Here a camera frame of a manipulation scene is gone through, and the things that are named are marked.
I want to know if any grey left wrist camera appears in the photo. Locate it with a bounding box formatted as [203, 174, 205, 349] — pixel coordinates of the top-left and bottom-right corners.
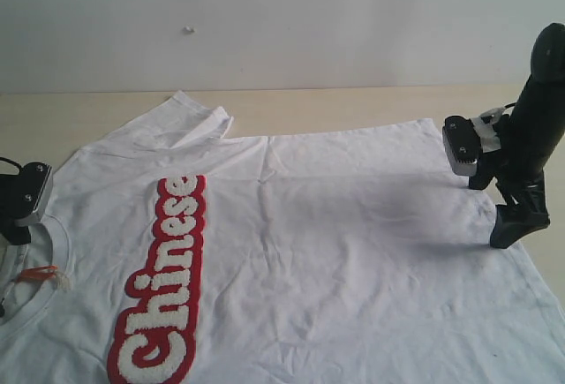
[16, 162, 53, 226]

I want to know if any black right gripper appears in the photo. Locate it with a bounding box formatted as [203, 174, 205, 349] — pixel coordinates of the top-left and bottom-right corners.
[469, 79, 564, 249]

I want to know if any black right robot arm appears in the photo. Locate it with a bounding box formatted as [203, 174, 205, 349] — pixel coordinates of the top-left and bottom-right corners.
[469, 23, 564, 249]

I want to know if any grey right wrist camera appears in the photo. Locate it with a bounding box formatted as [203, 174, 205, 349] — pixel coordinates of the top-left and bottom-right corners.
[442, 116, 481, 177]

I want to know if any white t-shirt red lettering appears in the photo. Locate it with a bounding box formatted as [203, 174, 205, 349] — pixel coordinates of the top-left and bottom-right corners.
[1, 93, 564, 383]

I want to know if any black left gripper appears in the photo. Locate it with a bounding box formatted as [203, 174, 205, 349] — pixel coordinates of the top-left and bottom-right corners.
[1, 157, 31, 245]

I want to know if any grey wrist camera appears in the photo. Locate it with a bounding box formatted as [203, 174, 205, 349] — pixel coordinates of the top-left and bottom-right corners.
[442, 116, 481, 177]
[16, 162, 53, 226]

